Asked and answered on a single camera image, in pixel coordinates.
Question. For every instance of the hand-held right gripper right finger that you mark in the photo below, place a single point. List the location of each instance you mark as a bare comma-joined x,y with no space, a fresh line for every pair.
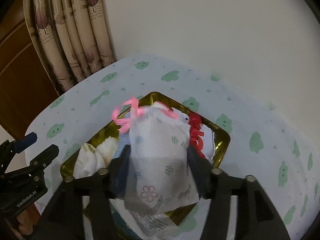
200,175

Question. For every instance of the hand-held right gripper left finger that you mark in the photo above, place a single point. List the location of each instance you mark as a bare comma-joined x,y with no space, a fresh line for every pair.
121,172

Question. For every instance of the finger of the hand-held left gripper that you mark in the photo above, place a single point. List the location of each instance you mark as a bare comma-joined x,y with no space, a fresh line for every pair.
47,156
25,141

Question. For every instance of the white fluffy sock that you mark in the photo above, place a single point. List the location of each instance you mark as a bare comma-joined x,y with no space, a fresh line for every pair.
108,146

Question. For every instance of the light blue towel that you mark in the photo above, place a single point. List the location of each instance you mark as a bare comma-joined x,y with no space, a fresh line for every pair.
123,142

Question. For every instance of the white cloth red print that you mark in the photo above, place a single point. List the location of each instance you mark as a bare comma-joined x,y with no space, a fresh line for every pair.
208,142

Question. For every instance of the white sock ball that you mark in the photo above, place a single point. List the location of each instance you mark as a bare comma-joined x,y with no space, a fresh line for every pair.
87,160

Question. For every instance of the white pouch pink ribbon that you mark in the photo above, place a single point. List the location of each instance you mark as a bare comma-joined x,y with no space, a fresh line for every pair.
155,155

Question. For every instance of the red tin box gold interior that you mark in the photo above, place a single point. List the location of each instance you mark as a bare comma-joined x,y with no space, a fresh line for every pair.
222,140

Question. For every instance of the green white tissue packet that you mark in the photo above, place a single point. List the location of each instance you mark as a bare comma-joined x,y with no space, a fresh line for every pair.
147,225

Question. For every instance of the white ribbed socks red trim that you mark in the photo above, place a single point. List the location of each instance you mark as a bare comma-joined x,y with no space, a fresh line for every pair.
160,106

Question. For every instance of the person's left hand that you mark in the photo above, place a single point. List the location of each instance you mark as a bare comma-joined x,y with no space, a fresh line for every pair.
23,222

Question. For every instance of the brown wooden door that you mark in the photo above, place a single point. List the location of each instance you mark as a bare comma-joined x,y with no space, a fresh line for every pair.
20,80

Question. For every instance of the cloud-print bed sheet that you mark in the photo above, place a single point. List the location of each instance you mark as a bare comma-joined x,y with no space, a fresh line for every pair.
250,105

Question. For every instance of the beige leaf-print curtain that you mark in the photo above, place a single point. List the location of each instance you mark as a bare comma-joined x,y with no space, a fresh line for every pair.
75,30

